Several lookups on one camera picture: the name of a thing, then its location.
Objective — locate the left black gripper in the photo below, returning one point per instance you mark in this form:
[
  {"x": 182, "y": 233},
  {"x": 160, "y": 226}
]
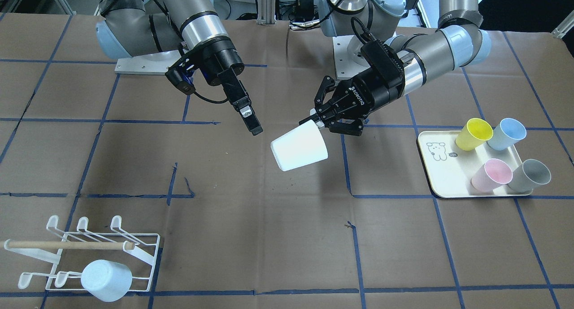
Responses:
[{"x": 368, "y": 93}]

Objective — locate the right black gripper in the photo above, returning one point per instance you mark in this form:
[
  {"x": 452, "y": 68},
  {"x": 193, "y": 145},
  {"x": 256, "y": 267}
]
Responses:
[{"x": 223, "y": 60}]

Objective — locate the cream white cup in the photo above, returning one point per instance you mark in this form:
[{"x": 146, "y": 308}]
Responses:
[{"x": 299, "y": 147}]

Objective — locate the light blue cup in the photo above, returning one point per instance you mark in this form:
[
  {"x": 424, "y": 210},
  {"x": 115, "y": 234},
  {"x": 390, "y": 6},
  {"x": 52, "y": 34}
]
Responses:
[{"x": 106, "y": 280}]

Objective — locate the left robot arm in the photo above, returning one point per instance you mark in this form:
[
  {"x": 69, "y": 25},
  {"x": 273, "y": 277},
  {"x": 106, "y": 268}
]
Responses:
[{"x": 458, "y": 40}]

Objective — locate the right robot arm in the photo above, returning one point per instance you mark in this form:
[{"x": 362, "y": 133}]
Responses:
[{"x": 132, "y": 28}]

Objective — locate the yellow cup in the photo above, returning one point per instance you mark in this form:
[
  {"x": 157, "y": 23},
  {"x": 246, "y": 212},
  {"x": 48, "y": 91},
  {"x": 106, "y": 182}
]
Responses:
[{"x": 475, "y": 132}]

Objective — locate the pink cup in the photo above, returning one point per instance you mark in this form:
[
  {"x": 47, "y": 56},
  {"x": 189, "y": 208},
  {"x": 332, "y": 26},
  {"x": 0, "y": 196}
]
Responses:
[{"x": 492, "y": 174}]

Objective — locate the grey cup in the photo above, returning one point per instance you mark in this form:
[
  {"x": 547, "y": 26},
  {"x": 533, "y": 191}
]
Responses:
[{"x": 530, "y": 175}]

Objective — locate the cream serving tray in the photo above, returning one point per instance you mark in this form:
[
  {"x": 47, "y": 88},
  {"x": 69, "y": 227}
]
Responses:
[{"x": 450, "y": 169}]

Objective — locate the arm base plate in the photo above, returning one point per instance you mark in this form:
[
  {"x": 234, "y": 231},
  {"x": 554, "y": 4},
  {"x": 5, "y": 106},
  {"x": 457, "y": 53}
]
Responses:
[
  {"x": 148, "y": 64},
  {"x": 349, "y": 63}
]

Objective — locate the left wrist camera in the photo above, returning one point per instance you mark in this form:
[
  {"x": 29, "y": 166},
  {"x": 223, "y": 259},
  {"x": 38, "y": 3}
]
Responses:
[{"x": 385, "y": 61}]

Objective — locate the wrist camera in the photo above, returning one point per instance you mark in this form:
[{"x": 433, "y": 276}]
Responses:
[
  {"x": 385, "y": 61},
  {"x": 180, "y": 74}
]

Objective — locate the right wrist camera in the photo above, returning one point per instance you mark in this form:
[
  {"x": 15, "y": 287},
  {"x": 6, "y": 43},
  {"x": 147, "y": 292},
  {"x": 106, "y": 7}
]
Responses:
[{"x": 180, "y": 74}]

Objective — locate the aluminium frame post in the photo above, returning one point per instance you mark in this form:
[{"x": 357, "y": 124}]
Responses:
[{"x": 266, "y": 12}]

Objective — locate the white wire cup rack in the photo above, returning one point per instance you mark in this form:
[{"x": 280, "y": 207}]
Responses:
[{"x": 57, "y": 258}]

